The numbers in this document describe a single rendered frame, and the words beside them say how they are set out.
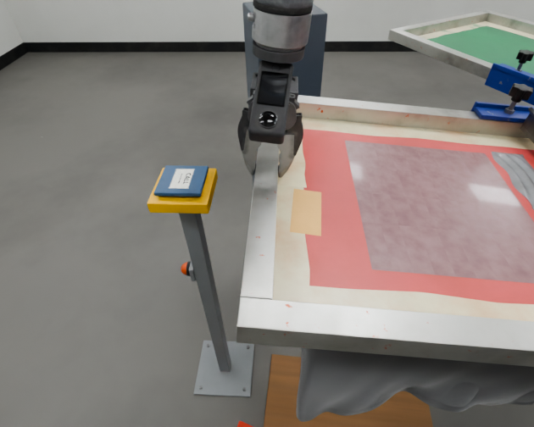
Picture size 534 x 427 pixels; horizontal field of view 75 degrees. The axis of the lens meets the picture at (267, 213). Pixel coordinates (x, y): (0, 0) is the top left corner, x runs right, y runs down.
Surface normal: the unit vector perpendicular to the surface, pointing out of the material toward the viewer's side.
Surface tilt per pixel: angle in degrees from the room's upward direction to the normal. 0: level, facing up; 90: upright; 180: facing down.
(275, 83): 28
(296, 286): 5
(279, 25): 89
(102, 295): 0
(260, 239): 5
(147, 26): 90
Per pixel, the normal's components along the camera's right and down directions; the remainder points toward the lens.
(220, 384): -0.02, -0.73
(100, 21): -0.05, 0.69
